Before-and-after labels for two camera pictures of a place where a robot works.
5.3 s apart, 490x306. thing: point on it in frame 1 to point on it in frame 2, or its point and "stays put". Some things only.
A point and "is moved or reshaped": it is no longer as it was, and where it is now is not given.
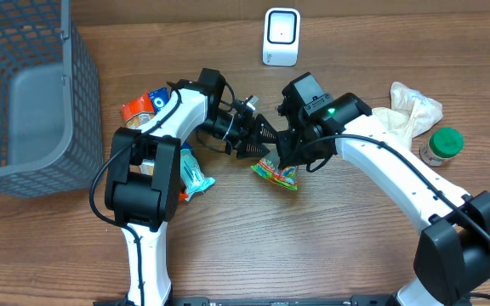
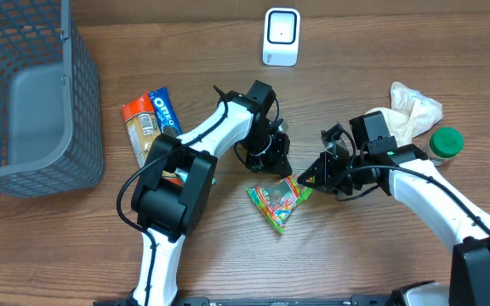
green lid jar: x=443 y=144 stays put
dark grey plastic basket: x=37 y=101 stays put
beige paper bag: x=411 y=113 stays put
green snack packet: x=288 y=176 is moved or reshaped
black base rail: x=236 y=301 stays put
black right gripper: x=287 y=157 to x=322 y=178
